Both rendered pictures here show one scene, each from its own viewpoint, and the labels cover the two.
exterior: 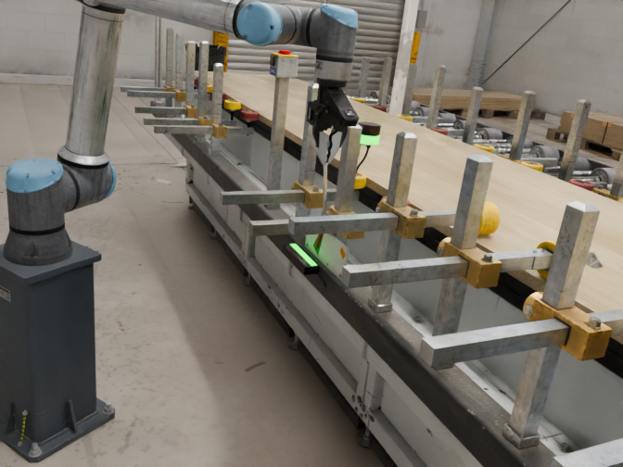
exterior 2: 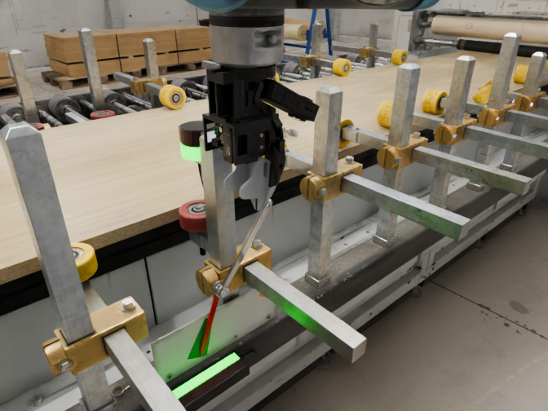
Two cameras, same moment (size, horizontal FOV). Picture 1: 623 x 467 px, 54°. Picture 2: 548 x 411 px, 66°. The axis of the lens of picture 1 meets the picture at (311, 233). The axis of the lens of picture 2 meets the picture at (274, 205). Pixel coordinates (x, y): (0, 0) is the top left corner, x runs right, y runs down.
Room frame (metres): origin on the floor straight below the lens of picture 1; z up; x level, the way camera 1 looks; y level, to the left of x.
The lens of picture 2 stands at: (1.65, 0.53, 1.30)
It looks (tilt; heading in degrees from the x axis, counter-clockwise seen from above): 28 degrees down; 255
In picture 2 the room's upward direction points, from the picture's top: straight up
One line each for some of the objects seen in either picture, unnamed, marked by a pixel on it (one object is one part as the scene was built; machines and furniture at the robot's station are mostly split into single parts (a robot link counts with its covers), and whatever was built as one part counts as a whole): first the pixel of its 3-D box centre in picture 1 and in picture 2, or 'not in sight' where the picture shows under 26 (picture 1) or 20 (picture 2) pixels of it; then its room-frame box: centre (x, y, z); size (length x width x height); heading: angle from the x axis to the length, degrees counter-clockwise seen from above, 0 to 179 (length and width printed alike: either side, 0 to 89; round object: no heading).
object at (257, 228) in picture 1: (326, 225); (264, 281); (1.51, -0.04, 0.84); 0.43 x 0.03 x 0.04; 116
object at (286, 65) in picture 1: (283, 66); not in sight; (2.04, 0.15, 1.18); 0.07 x 0.07 x 0.08; 26
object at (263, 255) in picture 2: (346, 220); (233, 267); (1.56, -0.09, 0.85); 0.13 x 0.06 x 0.05; 26
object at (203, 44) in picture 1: (202, 94); not in sight; (2.92, 0.58, 0.93); 0.03 x 0.03 x 0.48; 26
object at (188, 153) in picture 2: (367, 137); (199, 148); (1.60, -0.12, 1.07); 0.06 x 0.06 x 0.02
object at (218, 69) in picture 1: (216, 119); not in sight; (2.70, 0.47, 0.86); 0.03 x 0.03 x 0.48; 26
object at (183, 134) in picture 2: (369, 128); (198, 133); (1.60, -0.12, 1.09); 0.06 x 0.06 x 0.02
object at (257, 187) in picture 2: (318, 145); (254, 187); (1.54, 0.01, 1.05); 0.06 x 0.03 x 0.09; 26
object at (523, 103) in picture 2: not in sight; (528, 100); (0.44, -0.64, 0.95); 0.13 x 0.06 x 0.05; 26
